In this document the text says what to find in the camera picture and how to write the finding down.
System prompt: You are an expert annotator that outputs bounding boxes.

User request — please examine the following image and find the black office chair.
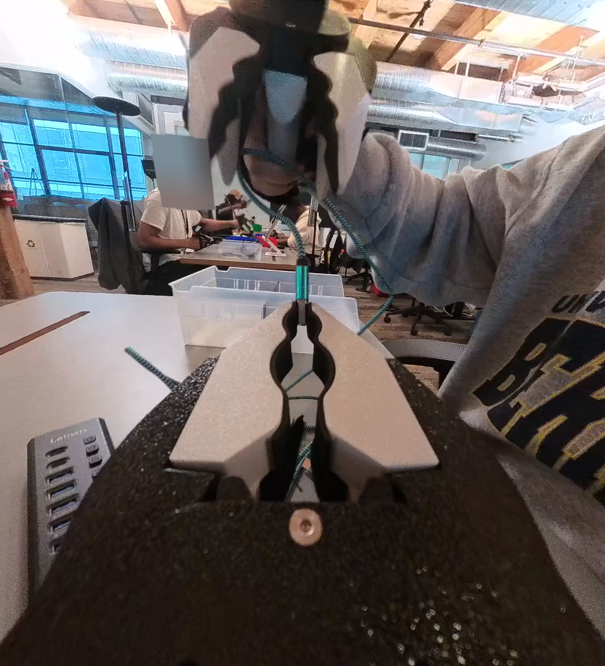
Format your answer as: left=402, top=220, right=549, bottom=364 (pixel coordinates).
left=386, top=299, right=469, bottom=336

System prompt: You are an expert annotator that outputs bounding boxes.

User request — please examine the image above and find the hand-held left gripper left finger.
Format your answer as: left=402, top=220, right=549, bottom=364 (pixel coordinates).
left=168, top=302, right=301, bottom=501

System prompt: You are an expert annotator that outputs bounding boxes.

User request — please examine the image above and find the person's printed grey sweatshirt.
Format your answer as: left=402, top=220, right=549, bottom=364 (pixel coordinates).
left=438, top=104, right=605, bottom=666

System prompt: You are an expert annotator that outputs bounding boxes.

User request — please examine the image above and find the clear plastic bin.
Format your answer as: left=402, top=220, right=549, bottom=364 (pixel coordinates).
left=176, top=284, right=361, bottom=348
left=168, top=265, right=346, bottom=300

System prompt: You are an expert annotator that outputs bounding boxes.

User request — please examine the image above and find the person's right forearm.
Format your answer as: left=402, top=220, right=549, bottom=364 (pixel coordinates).
left=328, top=130, right=516, bottom=313

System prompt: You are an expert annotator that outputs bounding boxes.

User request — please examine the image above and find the white recycling cabinet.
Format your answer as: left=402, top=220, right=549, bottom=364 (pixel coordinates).
left=14, top=216, right=95, bottom=279

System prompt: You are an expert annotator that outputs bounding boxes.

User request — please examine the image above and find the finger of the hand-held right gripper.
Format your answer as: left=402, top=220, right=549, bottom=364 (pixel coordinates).
left=302, top=49, right=377, bottom=201
left=184, top=21, right=264, bottom=185

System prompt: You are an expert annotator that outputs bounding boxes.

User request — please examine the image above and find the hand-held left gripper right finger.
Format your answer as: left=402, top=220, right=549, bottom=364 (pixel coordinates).
left=306, top=302, right=440, bottom=502

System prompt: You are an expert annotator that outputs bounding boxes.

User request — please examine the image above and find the red fire extinguisher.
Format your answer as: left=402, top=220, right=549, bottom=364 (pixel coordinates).
left=0, top=159, right=18, bottom=208

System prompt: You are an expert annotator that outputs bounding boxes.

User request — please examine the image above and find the wooden work table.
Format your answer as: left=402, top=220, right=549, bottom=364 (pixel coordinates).
left=180, top=237, right=329, bottom=271

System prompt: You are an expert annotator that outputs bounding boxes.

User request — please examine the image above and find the silver ventilation duct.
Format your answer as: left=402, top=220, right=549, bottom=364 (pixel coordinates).
left=370, top=61, right=524, bottom=133

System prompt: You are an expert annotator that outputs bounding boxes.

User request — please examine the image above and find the dark multi-port usb hub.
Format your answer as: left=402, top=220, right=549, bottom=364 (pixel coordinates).
left=27, top=418, right=116, bottom=594

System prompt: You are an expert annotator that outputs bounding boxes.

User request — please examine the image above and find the person's right hand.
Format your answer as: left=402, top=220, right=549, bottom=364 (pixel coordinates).
left=240, top=125, right=313, bottom=206

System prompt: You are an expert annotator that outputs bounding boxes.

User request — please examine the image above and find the dark grey jacket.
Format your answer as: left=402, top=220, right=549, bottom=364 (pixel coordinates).
left=88, top=198, right=149, bottom=294

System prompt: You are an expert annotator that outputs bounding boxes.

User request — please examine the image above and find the teal braided usb cable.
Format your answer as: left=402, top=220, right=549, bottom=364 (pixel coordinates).
left=124, top=148, right=396, bottom=501

